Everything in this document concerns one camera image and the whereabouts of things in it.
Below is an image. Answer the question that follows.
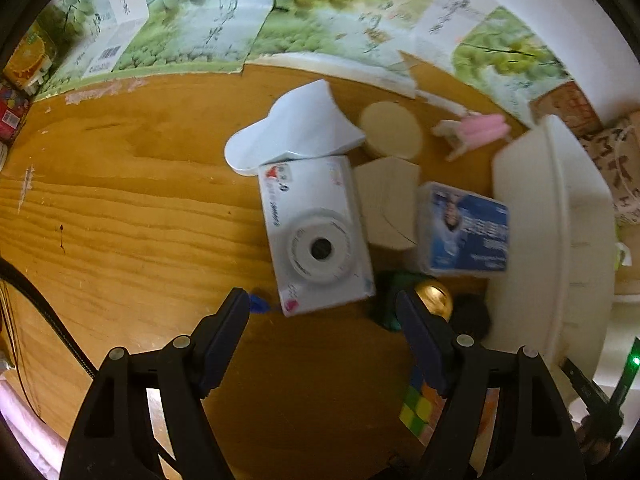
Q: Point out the white curved case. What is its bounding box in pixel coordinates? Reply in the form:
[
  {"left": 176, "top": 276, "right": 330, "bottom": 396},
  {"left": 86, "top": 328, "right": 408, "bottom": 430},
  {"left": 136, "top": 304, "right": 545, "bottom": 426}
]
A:
[{"left": 223, "top": 79, "right": 367, "bottom": 177}]

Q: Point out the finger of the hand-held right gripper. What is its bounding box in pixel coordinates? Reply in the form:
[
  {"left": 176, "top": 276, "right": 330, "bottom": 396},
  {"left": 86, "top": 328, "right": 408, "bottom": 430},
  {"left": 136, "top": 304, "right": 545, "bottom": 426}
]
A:
[{"left": 561, "top": 357, "right": 613, "bottom": 416}]

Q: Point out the orange print carton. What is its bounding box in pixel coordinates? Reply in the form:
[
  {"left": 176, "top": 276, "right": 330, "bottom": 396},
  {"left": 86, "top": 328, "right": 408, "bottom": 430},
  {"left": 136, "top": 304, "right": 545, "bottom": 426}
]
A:
[{"left": 2, "top": 25, "right": 58, "bottom": 93}]

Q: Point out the beige printed bag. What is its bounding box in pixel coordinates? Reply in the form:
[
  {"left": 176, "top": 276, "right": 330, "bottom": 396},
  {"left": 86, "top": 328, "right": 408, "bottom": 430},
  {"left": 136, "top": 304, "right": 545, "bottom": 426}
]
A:
[{"left": 582, "top": 115, "right": 640, "bottom": 226}]

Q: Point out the black cable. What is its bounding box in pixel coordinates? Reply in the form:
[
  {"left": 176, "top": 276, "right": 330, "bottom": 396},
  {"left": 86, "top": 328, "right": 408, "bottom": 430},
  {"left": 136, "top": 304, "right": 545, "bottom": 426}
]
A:
[{"left": 0, "top": 257, "right": 98, "bottom": 383}]

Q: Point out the colourful puzzle cube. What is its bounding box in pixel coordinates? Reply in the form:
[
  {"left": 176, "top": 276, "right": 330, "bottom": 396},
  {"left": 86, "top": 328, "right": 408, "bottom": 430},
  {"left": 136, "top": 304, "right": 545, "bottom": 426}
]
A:
[{"left": 398, "top": 365, "right": 501, "bottom": 448}]

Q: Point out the red can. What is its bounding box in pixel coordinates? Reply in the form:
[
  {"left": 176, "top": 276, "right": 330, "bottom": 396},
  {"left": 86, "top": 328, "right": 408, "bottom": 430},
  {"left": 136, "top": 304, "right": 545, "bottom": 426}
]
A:
[{"left": 0, "top": 85, "right": 31, "bottom": 143}]

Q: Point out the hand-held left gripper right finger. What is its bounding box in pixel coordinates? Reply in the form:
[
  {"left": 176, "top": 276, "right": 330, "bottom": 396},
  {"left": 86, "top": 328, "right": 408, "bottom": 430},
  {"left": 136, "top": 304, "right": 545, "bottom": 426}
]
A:
[{"left": 395, "top": 289, "right": 586, "bottom": 480}]

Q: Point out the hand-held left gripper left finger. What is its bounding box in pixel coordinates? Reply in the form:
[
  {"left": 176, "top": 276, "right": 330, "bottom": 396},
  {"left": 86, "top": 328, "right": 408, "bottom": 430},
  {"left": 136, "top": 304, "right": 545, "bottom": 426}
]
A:
[{"left": 60, "top": 287, "right": 251, "bottom": 480}]

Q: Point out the wooden hexagonal block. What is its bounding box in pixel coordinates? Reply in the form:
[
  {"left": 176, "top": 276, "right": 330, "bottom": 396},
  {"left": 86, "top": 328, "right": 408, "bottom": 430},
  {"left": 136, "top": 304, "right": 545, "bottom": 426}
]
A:
[{"left": 352, "top": 156, "right": 422, "bottom": 251}]

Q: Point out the round wooden cylinder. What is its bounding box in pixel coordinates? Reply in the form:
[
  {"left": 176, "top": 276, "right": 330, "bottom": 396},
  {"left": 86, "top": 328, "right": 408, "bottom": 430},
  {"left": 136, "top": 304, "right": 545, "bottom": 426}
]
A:
[{"left": 359, "top": 101, "right": 423, "bottom": 161}]

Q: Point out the white plastic tray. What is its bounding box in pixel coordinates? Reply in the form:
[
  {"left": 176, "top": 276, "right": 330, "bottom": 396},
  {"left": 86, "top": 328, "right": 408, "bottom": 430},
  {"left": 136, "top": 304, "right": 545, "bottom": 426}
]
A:
[{"left": 492, "top": 115, "right": 618, "bottom": 401}]

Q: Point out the green bottle with gold cap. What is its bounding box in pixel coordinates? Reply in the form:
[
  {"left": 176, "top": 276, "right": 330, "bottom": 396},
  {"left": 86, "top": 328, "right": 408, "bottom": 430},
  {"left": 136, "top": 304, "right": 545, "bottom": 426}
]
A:
[{"left": 372, "top": 272, "right": 453, "bottom": 333}]

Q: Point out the blue label plastic box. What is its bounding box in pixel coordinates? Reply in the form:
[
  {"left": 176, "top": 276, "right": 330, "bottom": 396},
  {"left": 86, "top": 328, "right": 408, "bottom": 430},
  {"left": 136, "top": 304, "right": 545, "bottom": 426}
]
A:
[{"left": 412, "top": 181, "right": 511, "bottom": 278}]

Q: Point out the grape print carton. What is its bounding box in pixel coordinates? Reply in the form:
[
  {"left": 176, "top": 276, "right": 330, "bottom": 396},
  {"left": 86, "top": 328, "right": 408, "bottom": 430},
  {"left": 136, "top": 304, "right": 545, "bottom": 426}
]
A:
[
  {"left": 42, "top": 0, "right": 151, "bottom": 92},
  {"left": 117, "top": 0, "right": 278, "bottom": 73},
  {"left": 242, "top": 0, "right": 451, "bottom": 100},
  {"left": 412, "top": 0, "right": 572, "bottom": 122}
]

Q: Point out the white compact camera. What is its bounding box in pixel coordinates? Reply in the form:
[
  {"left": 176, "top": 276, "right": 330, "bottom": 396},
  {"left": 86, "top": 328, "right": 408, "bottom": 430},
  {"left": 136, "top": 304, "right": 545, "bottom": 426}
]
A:
[{"left": 247, "top": 155, "right": 377, "bottom": 317}]

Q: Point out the brown red-printed box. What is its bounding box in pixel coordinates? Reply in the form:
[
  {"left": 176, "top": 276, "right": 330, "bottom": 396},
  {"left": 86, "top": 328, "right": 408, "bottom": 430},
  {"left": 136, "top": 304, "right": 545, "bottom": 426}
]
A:
[{"left": 530, "top": 80, "right": 603, "bottom": 136}]

